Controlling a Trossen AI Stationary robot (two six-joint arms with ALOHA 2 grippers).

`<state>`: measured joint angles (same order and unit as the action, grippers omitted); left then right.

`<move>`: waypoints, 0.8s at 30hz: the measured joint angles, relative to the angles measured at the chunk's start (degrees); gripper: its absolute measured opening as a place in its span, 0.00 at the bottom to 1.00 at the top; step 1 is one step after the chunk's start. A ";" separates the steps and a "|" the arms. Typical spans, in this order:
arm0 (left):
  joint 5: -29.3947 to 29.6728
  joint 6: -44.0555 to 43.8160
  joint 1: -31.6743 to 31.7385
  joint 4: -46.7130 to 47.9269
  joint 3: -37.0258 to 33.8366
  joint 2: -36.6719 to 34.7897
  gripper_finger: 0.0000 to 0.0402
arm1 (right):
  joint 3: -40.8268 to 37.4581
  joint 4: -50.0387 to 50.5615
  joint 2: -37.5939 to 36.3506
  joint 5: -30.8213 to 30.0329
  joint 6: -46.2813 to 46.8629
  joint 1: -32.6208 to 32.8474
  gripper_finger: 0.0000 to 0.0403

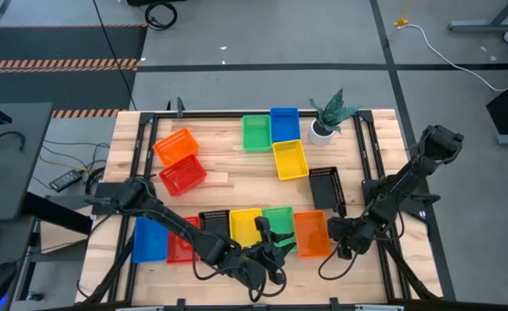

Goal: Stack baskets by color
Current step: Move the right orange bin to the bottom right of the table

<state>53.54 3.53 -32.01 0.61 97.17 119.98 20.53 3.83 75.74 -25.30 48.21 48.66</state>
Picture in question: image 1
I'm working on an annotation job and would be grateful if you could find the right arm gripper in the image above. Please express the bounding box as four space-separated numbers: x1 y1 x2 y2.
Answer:
327 201 374 261

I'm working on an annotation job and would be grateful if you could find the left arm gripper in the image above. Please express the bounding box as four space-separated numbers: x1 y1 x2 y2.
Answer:
236 215 297 291

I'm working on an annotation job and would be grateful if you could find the green plastic basket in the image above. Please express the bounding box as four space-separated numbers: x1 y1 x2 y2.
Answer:
261 206 298 253
241 114 273 153

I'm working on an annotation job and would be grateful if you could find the orange plastic basket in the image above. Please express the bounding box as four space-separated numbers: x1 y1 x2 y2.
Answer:
293 210 333 259
153 127 200 168

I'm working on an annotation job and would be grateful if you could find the black plastic basket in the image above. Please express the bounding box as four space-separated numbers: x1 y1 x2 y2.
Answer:
198 209 232 243
308 166 347 212

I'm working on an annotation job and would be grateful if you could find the yellow plastic basket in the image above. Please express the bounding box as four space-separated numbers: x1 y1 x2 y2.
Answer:
272 138 310 181
229 207 264 249

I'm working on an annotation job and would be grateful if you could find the red plastic basket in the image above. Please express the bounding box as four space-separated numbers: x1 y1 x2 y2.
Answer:
158 153 208 198
166 215 201 264

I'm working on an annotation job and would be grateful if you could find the blue plastic basket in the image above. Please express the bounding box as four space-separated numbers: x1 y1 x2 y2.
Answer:
131 215 170 264
270 106 302 143

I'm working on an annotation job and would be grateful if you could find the green plant in white pot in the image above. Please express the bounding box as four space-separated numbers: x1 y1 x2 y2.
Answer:
308 87 361 148

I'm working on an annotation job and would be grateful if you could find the black metal stand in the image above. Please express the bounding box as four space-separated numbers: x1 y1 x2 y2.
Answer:
166 97 187 118

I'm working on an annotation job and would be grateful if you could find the black power adapter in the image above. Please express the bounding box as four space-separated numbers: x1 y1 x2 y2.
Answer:
48 168 84 194

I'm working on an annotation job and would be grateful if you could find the grey metal table leg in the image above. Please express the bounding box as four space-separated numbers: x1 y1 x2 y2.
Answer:
448 0 508 34

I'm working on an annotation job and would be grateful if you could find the grey desk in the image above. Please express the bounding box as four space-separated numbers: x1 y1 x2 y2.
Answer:
0 102 54 222

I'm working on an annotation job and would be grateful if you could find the black hazard-striped floor mat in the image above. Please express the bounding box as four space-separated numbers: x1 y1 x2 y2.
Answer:
0 23 148 111

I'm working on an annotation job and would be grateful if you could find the black aluminium table frame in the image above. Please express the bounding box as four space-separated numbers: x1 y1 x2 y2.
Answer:
80 110 454 311

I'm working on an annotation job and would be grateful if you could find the white floor cable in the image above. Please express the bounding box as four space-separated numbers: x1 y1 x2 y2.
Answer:
394 23 508 93

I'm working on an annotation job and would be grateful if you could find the black cable coil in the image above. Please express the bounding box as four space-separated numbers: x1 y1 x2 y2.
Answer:
84 167 107 195
144 2 179 31

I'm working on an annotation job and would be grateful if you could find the long black floor cable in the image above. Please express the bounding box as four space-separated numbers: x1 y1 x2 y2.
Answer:
92 0 138 111

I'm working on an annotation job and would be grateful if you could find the curved black desk cable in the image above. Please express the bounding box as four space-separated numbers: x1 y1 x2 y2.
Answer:
0 130 26 153

